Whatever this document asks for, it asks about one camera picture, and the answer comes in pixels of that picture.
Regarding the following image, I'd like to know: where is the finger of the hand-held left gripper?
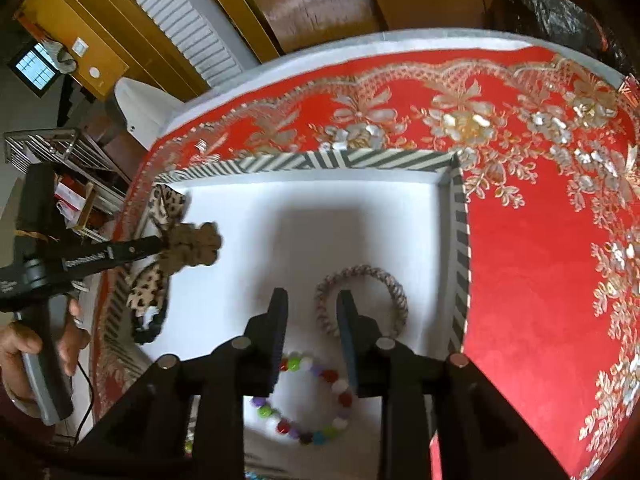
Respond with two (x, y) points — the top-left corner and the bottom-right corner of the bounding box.
(59, 237), (167, 281)

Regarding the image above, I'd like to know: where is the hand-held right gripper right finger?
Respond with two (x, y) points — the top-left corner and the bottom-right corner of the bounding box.
(336, 290), (571, 480)

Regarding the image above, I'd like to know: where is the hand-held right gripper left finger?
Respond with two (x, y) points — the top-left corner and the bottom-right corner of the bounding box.
(50, 287), (291, 480)

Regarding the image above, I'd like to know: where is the silver braided bracelet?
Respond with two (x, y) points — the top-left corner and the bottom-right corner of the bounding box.
(314, 265), (409, 339)

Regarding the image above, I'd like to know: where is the leopard print bow hair tie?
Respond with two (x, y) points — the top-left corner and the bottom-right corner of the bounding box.
(126, 184), (188, 313)

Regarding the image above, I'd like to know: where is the striped rim white tray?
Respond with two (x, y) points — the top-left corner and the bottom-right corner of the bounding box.
(107, 149), (473, 480)

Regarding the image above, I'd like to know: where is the person's left hand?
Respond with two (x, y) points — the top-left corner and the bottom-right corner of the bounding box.
(0, 300), (92, 403)

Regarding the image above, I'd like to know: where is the black scrunchie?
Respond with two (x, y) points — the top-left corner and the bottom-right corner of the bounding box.
(131, 305), (172, 346)

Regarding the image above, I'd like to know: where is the red gold floral tablecloth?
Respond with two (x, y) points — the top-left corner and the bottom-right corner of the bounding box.
(90, 45), (640, 480)

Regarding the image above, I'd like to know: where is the window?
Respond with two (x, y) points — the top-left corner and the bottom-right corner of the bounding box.
(7, 40), (59, 97)

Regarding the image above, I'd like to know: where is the grey hanging cloth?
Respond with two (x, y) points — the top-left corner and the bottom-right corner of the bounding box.
(49, 41), (77, 75)

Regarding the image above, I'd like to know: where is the white slatted panel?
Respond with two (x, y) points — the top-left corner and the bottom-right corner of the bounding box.
(97, 0), (247, 80)

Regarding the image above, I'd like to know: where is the black plastic bag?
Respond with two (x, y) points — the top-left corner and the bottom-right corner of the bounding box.
(504, 0), (627, 77)

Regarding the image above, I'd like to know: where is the multicoloured bead bracelet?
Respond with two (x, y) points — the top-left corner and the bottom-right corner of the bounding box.
(252, 352), (356, 446)

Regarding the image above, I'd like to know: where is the black cable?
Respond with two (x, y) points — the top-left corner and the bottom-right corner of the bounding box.
(72, 360), (97, 448)

